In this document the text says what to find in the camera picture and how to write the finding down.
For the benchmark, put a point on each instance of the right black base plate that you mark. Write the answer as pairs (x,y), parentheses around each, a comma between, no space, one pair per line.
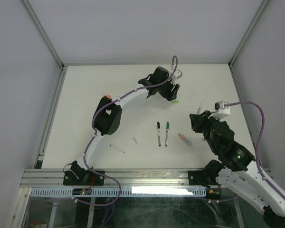
(197,178)

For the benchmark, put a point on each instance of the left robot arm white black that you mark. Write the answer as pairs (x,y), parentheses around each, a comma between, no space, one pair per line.
(107,117)

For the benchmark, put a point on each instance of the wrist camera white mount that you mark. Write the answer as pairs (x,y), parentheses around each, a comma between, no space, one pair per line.
(177,75)
(222,110)

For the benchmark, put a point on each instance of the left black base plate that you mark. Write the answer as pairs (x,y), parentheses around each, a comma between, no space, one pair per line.
(95,177)

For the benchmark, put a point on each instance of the silver green tip pen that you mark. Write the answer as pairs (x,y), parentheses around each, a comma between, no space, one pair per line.
(200,107)

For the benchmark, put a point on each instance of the white green end pen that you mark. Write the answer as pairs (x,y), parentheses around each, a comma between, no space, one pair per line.
(166,137)

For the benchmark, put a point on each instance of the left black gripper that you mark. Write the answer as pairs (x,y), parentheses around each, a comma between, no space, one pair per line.
(171,94)

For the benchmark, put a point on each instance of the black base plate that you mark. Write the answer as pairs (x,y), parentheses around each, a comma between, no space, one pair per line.
(95,177)
(197,178)

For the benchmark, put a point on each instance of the white slotted cable duct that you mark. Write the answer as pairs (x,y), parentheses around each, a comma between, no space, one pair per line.
(119,192)

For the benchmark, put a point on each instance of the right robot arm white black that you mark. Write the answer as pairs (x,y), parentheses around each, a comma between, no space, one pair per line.
(236,169)

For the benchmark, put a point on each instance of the aluminium mounting rail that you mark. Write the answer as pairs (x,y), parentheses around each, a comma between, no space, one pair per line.
(41,178)

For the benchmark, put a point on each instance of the white black end pen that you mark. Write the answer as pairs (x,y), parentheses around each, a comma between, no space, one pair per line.
(159,138)

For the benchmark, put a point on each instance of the orange tip marker clear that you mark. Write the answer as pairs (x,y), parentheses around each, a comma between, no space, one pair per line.
(185,139)

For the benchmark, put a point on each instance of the white blue end pen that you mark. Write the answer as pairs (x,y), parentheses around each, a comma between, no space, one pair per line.
(117,148)

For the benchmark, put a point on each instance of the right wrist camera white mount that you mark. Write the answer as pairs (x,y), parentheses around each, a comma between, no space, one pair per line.
(222,110)

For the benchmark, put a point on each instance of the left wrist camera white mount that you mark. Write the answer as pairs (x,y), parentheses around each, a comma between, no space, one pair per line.
(177,75)

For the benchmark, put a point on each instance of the clear pen cap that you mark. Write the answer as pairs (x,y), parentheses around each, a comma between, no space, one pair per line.
(135,140)

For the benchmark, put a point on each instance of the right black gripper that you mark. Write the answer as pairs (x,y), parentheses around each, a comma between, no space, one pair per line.
(197,120)

